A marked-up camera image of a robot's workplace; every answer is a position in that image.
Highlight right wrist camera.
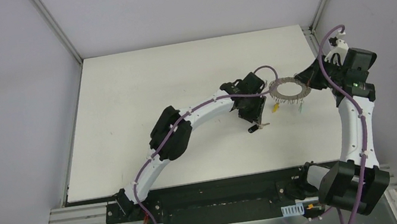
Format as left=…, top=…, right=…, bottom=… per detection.
left=324, top=37, right=349, bottom=66

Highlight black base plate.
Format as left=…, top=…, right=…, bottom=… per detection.
left=105, top=166, right=318, bottom=224

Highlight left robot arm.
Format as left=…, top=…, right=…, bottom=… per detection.
left=115, top=72, right=267, bottom=222

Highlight black-headed key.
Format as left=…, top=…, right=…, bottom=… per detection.
left=248, top=122, right=270, bottom=134

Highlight metal disc with keyrings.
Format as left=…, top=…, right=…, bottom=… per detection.
left=269, top=77, right=311, bottom=105

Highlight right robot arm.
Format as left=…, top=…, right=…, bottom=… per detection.
left=294, top=48, right=390, bottom=216

